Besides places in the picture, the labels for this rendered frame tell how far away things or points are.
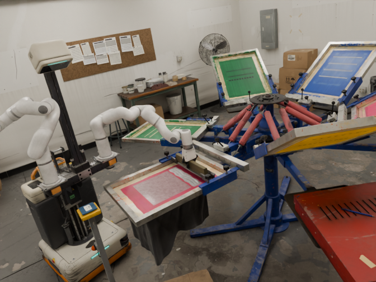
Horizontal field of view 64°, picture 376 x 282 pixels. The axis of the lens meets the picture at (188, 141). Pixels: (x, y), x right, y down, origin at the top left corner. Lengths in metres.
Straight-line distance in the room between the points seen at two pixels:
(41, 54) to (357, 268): 1.87
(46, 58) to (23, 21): 3.61
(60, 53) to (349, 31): 4.88
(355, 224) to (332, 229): 0.11
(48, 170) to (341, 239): 1.74
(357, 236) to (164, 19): 5.53
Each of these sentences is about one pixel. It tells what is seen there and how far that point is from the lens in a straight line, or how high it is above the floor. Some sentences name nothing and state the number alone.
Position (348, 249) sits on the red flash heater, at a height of 1.10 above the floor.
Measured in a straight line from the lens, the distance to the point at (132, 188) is 2.23.
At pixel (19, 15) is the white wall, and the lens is 5.58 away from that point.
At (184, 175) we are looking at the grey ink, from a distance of 2.24.
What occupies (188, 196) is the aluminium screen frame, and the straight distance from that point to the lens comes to 1.95.
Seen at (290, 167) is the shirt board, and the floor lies 0.92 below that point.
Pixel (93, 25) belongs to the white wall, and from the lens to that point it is 5.79.
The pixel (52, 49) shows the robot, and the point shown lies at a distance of 2.02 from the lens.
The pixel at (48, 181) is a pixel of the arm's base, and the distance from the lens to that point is 2.22.
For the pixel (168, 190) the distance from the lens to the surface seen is 2.11.
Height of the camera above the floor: 2.05
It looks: 23 degrees down
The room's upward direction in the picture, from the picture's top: 9 degrees counter-clockwise
